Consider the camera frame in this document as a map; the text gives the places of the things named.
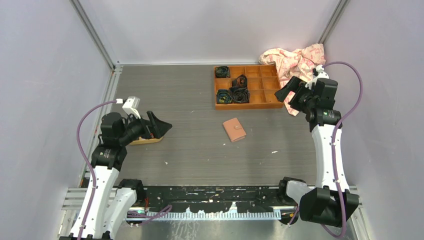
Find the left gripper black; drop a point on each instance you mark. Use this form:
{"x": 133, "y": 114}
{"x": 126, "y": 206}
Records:
{"x": 157, "y": 127}

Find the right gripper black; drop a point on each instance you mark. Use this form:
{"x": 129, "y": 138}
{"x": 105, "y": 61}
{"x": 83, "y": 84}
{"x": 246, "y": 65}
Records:
{"x": 295, "y": 85}

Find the yellow oval card tray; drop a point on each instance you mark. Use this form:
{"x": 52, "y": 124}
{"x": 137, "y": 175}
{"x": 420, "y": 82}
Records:
{"x": 141, "y": 141}

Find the brown leather card holder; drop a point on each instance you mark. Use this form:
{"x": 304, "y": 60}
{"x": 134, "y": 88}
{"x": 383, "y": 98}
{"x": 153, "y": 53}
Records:
{"x": 234, "y": 130}

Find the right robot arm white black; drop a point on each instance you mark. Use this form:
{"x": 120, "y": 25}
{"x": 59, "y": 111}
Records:
{"x": 330, "y": 202}

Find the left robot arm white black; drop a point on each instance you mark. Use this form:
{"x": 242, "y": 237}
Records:
{"x": 100, "y": 218}

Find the pink floral crumpled cloth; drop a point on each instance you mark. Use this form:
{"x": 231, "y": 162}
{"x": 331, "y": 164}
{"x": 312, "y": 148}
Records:
{"x": 299, "y": 62}

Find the wooden compartment organizer box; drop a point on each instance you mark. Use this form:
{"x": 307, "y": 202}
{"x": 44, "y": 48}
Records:
{"x": 263, "y": 82}

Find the rolled dark tie middle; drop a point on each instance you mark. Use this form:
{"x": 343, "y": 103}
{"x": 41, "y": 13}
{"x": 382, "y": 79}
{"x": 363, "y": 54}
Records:
{"x": 240, "y": 82}

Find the rolled dark tie bottom-middle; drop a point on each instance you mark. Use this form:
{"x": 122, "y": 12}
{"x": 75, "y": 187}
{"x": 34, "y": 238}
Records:
{"x": 239, "y": 95}

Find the rolled dark tie bottom-left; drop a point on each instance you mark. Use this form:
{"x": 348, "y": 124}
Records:
{"x": 223, "y": 97}

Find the rolled dark tie top-left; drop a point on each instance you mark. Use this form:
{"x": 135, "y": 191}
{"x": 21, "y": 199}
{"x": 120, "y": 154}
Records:
{"x": 222, "y": 72}

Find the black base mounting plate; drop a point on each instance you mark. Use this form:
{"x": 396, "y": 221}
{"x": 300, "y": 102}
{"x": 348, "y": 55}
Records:
{"x": 214, "y": 198}

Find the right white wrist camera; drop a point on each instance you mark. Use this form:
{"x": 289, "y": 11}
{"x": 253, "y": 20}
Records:
{"x": 318, "y": 73}

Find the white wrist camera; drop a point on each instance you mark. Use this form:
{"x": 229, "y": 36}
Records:
{"x": 130, "y": 106}
{"x": 318, "y": 73}

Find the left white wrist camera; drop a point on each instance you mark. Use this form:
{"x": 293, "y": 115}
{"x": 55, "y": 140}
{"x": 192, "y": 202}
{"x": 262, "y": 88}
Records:
{"x": 130, "y": 106}

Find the aluminium frame rail front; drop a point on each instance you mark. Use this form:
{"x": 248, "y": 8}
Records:
{"x": 231, "y": 215}

